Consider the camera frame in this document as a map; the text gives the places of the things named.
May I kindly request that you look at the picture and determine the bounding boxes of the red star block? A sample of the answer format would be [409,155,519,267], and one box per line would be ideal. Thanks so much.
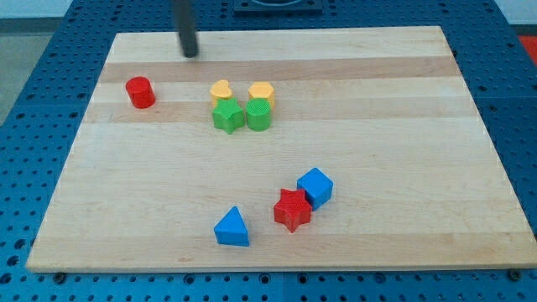
[274,189,312,233]

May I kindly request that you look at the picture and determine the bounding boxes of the green cylinder block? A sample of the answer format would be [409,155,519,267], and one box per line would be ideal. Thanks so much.
[246,98,272,132]

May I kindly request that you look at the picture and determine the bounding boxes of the wooden board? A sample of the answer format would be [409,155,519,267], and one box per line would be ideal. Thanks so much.
[26,26,536,273]

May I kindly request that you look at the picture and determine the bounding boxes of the green star block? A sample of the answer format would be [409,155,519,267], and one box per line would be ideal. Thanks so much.
[211,97,245,134]

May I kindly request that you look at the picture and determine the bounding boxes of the yellow hexagon block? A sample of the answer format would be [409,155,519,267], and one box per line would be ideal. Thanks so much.
[248,81,275,109]

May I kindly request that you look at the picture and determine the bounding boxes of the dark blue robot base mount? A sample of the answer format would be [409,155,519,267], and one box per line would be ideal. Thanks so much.
[232,0,323,15]

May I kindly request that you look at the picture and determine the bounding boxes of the red cylinder block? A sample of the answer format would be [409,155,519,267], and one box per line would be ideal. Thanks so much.
[125,76,156,109]

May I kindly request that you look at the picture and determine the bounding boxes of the blue cube block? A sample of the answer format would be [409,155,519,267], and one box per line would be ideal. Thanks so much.
[297,168,334,211]

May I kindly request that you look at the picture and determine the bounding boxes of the yellow heart block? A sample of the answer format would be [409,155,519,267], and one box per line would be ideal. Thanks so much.
[209,79,233,107]

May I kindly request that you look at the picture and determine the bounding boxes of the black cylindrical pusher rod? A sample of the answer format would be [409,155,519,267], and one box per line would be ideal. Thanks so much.
[170,0,199,58]

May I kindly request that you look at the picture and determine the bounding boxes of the blue triangle block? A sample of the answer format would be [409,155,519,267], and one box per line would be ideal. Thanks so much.
[213,206,249,247]

